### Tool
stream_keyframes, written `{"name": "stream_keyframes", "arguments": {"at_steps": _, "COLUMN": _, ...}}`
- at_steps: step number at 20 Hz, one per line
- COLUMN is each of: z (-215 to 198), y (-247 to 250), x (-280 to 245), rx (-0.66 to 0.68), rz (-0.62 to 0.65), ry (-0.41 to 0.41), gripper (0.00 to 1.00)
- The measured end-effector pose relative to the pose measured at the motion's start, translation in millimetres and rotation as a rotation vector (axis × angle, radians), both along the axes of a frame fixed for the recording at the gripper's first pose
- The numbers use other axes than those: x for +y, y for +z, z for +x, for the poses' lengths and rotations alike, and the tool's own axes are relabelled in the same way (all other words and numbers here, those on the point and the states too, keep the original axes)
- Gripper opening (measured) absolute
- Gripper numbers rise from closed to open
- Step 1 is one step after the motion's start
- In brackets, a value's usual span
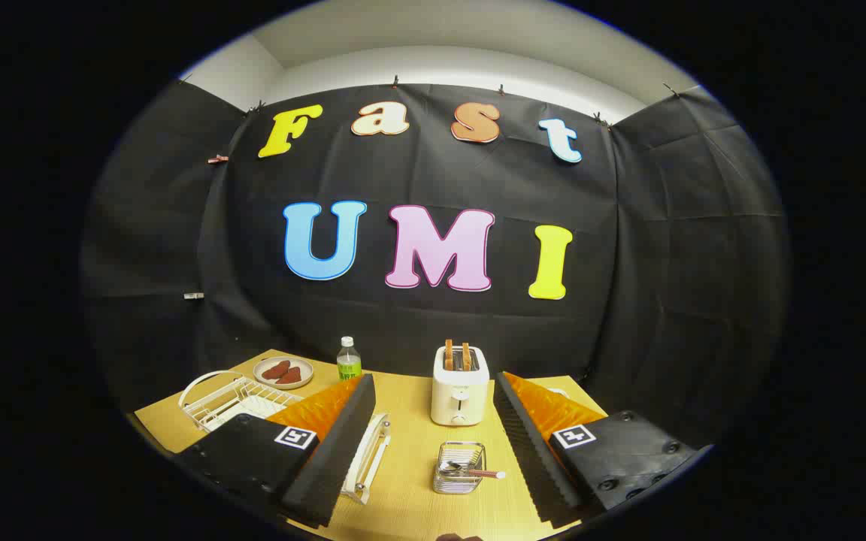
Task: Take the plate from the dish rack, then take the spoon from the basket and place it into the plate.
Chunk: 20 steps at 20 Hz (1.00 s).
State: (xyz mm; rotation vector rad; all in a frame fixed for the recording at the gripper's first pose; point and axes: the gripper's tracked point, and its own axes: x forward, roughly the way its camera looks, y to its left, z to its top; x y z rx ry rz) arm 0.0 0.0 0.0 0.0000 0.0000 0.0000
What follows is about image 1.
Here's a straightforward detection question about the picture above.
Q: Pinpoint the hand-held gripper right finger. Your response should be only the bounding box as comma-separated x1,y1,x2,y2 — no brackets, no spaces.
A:
493,370,714,529

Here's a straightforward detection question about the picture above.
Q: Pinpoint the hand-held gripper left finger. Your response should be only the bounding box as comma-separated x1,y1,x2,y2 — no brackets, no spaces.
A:
176,373,377,528

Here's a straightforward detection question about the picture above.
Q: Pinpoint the spoon with red striped handle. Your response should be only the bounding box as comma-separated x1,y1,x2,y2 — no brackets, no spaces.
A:
441,461,507,482

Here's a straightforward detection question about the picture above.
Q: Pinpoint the metal mesh basket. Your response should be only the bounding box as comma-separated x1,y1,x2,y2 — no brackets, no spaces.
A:
433,441,486,495

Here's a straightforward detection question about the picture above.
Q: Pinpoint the white wire dish rack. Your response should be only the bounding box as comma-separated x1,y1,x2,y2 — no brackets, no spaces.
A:
179,370,392,504

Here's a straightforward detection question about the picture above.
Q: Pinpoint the small grey plate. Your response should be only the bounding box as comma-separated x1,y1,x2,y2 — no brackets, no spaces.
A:
253,356,314,390

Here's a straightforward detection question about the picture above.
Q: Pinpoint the green drink bottle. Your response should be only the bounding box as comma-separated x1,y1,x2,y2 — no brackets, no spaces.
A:
337,336,362,382

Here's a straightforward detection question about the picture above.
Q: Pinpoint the white toaster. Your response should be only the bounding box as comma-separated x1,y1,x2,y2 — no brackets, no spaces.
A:
431,346,491,428

